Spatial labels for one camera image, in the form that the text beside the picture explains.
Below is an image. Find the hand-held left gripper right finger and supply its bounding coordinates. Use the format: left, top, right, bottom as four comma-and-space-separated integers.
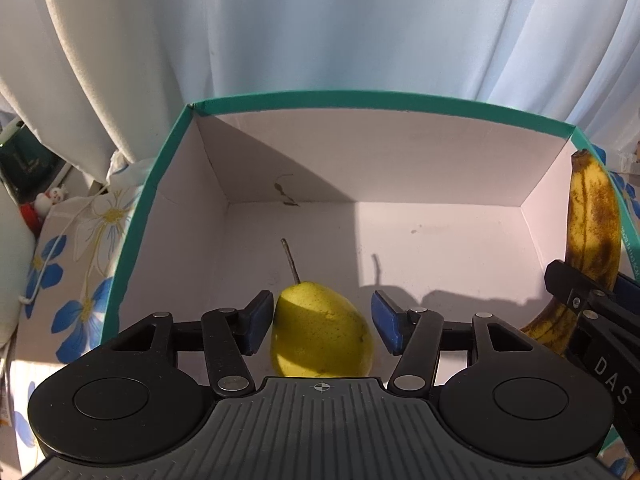
371, 291, 556, 397

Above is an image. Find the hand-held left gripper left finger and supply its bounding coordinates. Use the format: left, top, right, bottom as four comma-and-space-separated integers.
101, 290, 274, 397

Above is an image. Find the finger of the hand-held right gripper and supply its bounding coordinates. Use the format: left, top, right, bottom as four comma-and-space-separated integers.
544, 259, 640, 321
616, 271, 640, 307

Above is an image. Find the yellow pear with stem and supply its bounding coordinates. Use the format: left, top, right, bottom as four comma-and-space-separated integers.
270, 238, 376, 378

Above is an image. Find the spotted yellow banana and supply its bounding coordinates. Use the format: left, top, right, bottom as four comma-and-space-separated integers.
520, 149, 622, 358

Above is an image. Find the teal cardboard box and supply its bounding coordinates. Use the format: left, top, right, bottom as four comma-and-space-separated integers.
101, 89, 640, 388

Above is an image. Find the white plastic bag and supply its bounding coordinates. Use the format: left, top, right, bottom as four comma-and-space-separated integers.
104, 150, 157, 188

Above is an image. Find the blue floral tablecloth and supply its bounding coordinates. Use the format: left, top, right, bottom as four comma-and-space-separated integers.
0, 145, 640, 480

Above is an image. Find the white curtain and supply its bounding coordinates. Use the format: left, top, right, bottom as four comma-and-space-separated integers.
0, 0, 640, 183

